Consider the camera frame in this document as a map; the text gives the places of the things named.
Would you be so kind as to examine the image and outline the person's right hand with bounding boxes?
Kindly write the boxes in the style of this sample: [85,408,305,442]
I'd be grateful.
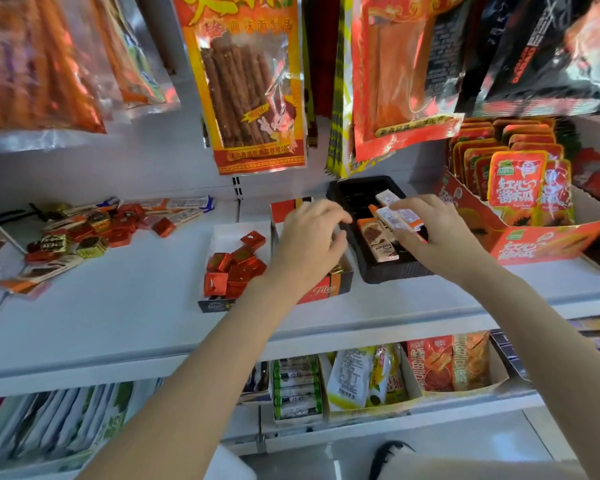
[389,193,501,289]

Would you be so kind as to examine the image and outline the person's left hand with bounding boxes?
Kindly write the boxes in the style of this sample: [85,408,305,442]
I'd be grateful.
[267,198,354,301]

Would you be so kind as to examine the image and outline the red Filer candy box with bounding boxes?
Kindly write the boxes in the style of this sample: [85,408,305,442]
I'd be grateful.
[269,197,355,305]

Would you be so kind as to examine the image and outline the chocolate wafer bar packets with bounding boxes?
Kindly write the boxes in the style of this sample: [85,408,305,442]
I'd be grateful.
[357,217,400,263]

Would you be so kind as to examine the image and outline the black plastic tray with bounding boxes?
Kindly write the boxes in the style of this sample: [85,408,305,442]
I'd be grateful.
[325,175,434,285]

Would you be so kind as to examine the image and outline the white box of red chocolates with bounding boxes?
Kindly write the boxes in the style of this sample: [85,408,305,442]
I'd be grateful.
[197,220,281,315]

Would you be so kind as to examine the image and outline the pile of mixed candies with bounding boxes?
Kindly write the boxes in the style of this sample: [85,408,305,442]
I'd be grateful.
[0,196,216,299]

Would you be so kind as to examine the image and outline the person's right forearm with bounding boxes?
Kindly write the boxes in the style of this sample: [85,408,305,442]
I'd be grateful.
[459,264,600,480]

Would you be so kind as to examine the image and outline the person's left forearm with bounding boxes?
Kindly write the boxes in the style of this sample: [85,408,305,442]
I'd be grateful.
[75,274,306,480]

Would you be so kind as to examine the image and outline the red cardboard display box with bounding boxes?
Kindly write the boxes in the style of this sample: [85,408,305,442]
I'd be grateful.
[432,167,600,267]

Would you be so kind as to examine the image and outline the white metal shelf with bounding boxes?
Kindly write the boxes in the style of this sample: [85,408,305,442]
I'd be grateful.
[0,79,600,480]

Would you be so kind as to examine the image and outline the person's black shoe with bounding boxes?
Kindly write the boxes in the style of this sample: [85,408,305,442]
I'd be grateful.
[369,440,416,480]

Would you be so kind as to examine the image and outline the row of red snack packets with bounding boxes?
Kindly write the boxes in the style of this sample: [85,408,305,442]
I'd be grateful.
[447,117,579,229]

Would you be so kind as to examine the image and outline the yellow black striped bags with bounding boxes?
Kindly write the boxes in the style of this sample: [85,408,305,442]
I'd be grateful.
[325,0,362,179]

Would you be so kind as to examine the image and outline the red orange snack packets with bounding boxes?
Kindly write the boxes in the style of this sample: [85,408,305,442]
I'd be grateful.
[405,330,493,393]

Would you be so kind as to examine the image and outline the stack of green white packets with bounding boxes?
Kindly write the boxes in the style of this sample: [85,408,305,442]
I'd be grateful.
[272,355,325,427]

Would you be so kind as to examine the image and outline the yellow red bag brown sticks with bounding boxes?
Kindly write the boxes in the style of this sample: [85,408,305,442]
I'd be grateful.
[172,0,309,177]

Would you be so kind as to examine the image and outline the red orange snack bag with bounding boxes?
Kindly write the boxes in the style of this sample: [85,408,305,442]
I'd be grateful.
[349,0,477,163]

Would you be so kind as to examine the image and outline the dark red snack bag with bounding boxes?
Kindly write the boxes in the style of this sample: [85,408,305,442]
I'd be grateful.
[302,0,344,149]

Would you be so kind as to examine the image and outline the black snack bag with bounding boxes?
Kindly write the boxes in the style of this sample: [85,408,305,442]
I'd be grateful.
[455,0,600,119]

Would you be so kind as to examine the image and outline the clear green print snack bag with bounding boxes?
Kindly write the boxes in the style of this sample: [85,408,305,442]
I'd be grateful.
[87,0,182,121]

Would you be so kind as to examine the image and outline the black metal hook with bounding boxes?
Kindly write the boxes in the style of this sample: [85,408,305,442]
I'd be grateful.
[0,204,49,223]

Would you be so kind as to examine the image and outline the clear bag of orange sticks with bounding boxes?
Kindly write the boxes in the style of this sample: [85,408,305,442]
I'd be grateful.
[0,0,109,153]

